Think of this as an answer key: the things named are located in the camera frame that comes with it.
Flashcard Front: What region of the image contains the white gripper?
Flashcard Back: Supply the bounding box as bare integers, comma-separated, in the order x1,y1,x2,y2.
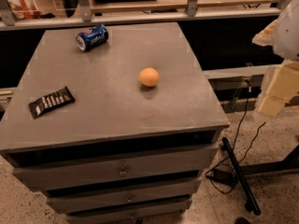
252,0,299,118

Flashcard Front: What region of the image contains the orange fruit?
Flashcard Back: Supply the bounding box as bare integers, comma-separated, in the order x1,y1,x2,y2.
139,68,160,88

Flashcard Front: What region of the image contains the black rxbar chocolate wrapper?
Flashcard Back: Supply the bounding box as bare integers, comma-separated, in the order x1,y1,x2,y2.
28,87,76,119

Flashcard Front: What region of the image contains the black power adapter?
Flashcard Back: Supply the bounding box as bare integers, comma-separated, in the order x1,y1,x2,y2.
211,169,235,186

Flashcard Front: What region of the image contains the grey drawer cabinet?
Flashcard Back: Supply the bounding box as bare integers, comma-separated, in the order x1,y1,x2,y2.
0,23,229,224

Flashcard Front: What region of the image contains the blue pepsi can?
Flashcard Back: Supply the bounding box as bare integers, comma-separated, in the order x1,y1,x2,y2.
76,24,108,51

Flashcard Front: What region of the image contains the black table leg frame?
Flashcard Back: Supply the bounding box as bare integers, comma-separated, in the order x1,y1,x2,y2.
222,137,299,216

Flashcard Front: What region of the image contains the metal shelf rail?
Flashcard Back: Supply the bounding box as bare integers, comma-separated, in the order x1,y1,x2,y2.
0,0,291,32

